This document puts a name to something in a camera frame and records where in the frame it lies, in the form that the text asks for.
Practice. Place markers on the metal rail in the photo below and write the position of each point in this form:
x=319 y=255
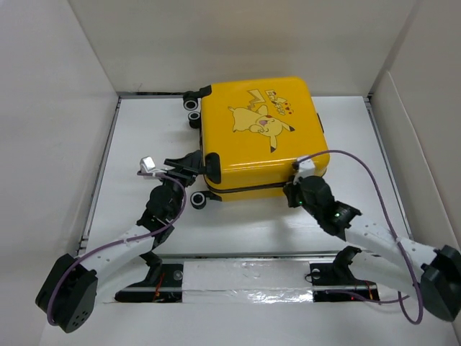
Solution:
x=247 y=256

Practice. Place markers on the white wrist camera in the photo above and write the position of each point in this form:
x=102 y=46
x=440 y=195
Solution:
x=304 y=167
x=147 y=167

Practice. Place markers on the yellow hard-shell suitcase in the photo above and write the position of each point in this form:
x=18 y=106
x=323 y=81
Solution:
x=251 y=134

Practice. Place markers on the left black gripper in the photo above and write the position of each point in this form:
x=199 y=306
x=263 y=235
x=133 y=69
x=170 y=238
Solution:
x=187 y=169

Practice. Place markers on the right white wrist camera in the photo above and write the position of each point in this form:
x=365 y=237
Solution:
x=304 y=167

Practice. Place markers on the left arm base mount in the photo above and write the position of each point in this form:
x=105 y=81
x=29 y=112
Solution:
x=161 y=284

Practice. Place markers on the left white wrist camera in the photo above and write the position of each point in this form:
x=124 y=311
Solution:
x=147 y=167

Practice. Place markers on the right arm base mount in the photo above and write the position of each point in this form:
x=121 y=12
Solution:
x=333 y=282

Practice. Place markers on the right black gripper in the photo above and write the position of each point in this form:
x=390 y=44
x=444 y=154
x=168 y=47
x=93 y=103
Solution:
x=287 y=189

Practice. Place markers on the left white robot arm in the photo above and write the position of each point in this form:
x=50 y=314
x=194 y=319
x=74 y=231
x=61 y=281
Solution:
x=68 y=295

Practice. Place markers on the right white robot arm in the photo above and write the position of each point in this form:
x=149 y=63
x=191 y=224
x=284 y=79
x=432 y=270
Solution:
x=430 y=275

